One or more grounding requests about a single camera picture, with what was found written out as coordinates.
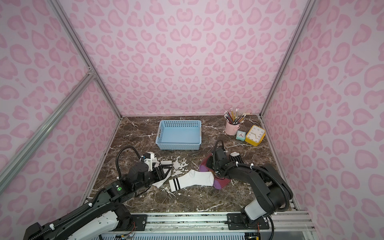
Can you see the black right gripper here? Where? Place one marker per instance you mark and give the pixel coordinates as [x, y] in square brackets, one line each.
[218, 167]

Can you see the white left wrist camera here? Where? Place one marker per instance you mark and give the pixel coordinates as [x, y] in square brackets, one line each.
[151, 160]

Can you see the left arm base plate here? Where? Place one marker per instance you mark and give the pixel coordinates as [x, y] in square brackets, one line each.
[137, 221]

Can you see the pink pencil cup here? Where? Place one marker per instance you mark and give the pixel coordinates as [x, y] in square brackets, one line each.
[231, 129]

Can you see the light blue plastic basket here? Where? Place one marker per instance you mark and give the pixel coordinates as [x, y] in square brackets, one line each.
[179, 135]

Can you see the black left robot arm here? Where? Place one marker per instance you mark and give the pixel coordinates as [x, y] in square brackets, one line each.
[108, 200]

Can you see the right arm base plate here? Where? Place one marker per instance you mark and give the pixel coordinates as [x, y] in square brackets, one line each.
[239, 221]

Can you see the yellow square alarm clock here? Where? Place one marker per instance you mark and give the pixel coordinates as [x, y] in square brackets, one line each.
[255, 135]

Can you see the bundle of coloured pencils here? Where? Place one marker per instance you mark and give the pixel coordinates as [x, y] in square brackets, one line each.
[234, 116]

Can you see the maroon purple sock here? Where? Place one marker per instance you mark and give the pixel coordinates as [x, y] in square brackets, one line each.
[206, 165]
[220, 183]

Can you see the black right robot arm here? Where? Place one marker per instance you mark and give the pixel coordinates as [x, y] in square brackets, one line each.
[272, 193]

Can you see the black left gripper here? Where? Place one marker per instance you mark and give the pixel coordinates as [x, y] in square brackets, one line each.
[162, 173]

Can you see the black striped sock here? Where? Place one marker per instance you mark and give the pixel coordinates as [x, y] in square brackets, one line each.
[164, 170]
[236, 157]

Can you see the aluminium front rail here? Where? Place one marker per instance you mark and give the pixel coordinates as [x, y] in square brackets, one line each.
[291, 225]

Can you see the aluminium frame strut left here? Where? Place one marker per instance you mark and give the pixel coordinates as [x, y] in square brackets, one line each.
[19, 160]

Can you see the small teal cube clock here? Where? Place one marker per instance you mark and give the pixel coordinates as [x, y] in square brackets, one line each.
[241, 135]

